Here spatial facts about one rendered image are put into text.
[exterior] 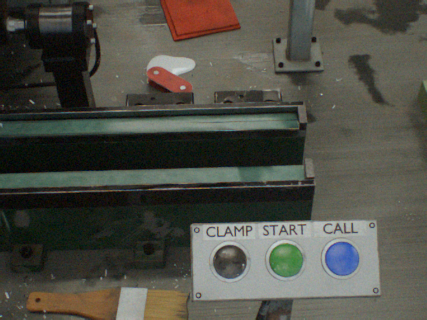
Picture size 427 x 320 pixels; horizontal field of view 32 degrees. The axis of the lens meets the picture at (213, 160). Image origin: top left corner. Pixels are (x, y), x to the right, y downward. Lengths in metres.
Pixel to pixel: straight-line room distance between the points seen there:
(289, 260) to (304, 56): 0.61
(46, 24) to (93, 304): 0.36
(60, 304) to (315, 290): 0.40
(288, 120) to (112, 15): 0.48
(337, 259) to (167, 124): 0.38
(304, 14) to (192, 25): 0.22
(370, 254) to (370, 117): 0.50
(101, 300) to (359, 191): 0.39
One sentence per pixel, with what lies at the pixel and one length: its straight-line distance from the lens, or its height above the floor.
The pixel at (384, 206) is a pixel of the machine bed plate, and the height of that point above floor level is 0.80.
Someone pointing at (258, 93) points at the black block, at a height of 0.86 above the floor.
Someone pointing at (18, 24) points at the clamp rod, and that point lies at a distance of 0.99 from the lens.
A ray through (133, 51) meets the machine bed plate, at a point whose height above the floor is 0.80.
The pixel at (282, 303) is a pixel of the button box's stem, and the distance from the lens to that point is 0.75.
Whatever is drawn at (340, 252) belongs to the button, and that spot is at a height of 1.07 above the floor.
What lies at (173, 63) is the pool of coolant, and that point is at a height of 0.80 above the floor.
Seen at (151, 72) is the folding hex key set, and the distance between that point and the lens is 1.19.
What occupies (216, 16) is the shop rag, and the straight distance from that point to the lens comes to 1.30.
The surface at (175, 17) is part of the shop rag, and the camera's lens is 1.30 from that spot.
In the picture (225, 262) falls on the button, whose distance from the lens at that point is 0.66.
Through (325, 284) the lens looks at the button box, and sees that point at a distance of 0.67.
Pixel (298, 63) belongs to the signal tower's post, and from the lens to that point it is 1.22.
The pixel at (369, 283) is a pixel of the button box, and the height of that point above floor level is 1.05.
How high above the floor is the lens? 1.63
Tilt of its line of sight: 50 degrees down
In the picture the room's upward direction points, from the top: 2 degrees counter-clockwise
